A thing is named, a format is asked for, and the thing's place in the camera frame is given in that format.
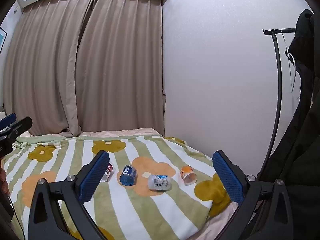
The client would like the white cup with blue label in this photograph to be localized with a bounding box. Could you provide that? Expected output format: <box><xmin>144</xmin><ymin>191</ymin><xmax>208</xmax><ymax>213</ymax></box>
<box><xmin>148</xmin><ymin>174</ymin><xmax>172</xmax><ymax>190</ymax></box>

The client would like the black cable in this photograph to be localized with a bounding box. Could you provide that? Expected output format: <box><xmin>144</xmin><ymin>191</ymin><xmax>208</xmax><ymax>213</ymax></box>
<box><xmin>8</xmin><ymin>195</ymin><xmax>26</xmax><ymax>240</ymax></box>

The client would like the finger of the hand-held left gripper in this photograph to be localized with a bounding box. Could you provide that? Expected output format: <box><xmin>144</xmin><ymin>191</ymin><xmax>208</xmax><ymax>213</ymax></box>
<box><xmin>4</xmin><ymin>116</ymin><xmax>33</xmax><ymax>142</ymax></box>
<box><xmin>0</xmin><ymin>113</ymin><xmax>17</xmax><ymax>130</ymax></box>

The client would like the striped floral blanket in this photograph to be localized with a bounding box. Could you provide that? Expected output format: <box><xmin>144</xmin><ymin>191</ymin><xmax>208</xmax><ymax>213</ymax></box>
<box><xmin>1</xmin><ymin>134</ymin><xmax>232</xmax><ymax>240</ymax></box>

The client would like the red and white cup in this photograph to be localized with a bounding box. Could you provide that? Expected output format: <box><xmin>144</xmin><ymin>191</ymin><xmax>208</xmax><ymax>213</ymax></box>
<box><xmin>100</xmin><ymin>162</ymin><xmax>114</xmax><ymax>182</ymax></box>

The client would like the black coat rack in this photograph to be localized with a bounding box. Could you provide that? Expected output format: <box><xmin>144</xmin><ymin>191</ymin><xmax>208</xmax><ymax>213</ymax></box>
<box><xmin>263</xmin><ymin>28</ymin><xmax>298</xmax><ymax>167</ymax></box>

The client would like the blue can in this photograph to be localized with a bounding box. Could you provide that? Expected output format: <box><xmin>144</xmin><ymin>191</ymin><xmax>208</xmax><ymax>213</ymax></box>
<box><xmin>119</xmin><ymin>165</ymin><xmax>138</xmax><ymax>186</ymax></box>

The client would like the black coat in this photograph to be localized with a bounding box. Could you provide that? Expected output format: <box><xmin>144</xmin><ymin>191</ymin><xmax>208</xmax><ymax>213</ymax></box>
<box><xmin>257</xmin><ymin>9</ymin><xmax>320</xmax><ymax>240</ymax></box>

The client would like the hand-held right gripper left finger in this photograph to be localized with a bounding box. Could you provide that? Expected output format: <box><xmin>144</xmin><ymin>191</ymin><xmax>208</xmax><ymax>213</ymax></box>
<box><xmin>28</xmin><ymin>150</ymin><xmax>110</xmax><ymax>240</ymax></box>

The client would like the orange cup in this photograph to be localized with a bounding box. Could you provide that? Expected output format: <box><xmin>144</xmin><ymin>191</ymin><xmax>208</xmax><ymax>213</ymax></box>
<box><xmin>180</xmin><ymin>165</ymin><xmax>197</xmax><ymax>186</ymax></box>

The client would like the white wire hanger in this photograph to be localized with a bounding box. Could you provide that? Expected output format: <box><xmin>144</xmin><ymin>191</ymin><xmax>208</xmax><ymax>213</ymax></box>
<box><xmin>280</xmin><ymin>27</ymin><xmax>297</xmax><ymax>93</ymax></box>

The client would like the framed wall picture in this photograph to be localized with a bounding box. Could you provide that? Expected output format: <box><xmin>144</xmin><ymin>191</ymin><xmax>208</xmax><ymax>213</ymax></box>
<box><xmin>0</xmin><ymin>26</ymin><xmax>8</xmax><ymax>53</ymax></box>

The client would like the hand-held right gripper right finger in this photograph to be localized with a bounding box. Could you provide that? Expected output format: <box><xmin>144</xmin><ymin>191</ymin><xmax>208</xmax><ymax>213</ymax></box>
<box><xmin>212</xmin><ymin>150</ymin><xmax>294</xmax><ymax>240</ymax></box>

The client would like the beige curtain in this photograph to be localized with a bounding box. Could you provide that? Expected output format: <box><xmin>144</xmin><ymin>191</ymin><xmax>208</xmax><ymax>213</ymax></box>
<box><xmin>3</xmin><ymin>0</ymin><xmax>97</xmax><ymax>137</ymax></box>
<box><xmin>74</xmin><ymin>0</ymin><xmax>166</xmax><ymax>135</ymax></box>

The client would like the person's left hand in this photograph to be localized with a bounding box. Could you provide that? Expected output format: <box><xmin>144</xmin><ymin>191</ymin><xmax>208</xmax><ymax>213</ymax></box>
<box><xmin>0</xmin><ymin>167</ymin><xmax>10</xmax><ymax>197</ymax></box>

